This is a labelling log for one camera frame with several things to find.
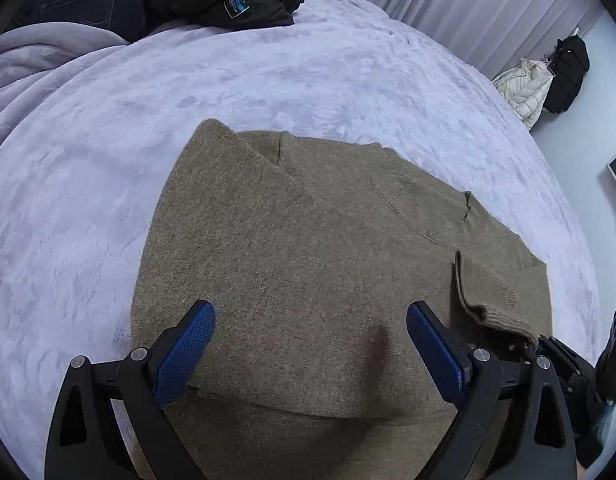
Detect lavender fleece blanket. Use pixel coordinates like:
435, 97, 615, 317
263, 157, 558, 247
0, 0, 601, 480

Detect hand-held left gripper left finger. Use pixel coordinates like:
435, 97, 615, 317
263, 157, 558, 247
44, 300, 217, 480

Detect black hanging coat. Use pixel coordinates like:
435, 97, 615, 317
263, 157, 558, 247
543, 35, 591, 115

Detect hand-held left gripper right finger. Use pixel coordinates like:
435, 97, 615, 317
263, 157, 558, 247
406, 301, 579, 480

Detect cream puffer jacket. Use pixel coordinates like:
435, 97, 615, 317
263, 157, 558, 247
492, 57, 556, 132

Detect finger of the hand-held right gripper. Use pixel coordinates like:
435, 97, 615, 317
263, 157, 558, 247
503, 334, 543, 363

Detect brown knit sweater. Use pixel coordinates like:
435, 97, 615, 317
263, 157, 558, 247
129, 119, 554, 480

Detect white pleated curtain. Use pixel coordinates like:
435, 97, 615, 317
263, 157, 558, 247
273, 0, 606, 78

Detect dark blue jeans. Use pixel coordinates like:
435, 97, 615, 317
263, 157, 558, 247
18, 0, 148, 43

